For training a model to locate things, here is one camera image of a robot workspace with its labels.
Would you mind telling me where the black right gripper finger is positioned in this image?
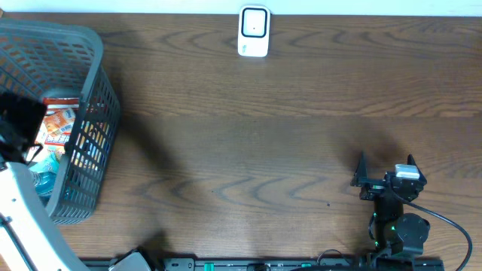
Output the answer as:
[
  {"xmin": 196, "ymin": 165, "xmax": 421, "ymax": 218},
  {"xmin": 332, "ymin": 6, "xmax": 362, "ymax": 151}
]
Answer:
[
  {"xmin": 350, "ymin": 152, "xmax": 368, "ymax": 187},
  {"xmin": 407, "ymin": 154, "xmax": 423, "ymax": 177}
]

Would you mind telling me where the teal wet wipes packet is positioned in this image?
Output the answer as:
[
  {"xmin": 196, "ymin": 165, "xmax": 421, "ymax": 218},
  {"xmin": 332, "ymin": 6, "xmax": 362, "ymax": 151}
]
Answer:
[{"xmin": 29, "ymin": 153, "xmax": 59, "ymax": 174}]

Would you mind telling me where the teal mouthwash bottle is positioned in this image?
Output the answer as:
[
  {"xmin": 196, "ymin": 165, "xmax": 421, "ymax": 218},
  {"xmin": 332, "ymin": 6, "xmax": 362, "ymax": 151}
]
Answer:
[{"xmin": 32, "ymin": 172, "xmax": 56, "ymax": 198}]

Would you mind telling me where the white barcode scanner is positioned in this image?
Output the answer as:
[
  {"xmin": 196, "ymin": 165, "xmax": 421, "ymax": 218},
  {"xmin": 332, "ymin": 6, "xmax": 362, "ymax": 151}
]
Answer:
[{"xmin": 237, "ymin": 5, "xmax": 271, "ymax": 58}]

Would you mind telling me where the red snack packet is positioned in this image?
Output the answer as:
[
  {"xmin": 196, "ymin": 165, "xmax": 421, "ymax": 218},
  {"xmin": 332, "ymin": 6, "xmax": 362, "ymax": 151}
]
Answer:
[{"xmin": 43, "ymin": 98, "xmax": 79, "ymax": 110}]

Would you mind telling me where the dark grey plastic basket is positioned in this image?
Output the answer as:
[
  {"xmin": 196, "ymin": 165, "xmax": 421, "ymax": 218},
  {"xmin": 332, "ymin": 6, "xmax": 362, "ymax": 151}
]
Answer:
[{"xmin": 1, "ymin": 19, "xmax": 121, "ymax": 224}]

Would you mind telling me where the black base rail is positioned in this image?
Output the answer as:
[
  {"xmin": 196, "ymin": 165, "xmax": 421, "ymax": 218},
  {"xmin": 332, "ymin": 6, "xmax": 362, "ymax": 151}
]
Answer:
[{"xmin": 78, "ymin": 257, "xmax": 445, "ymax": 271}]

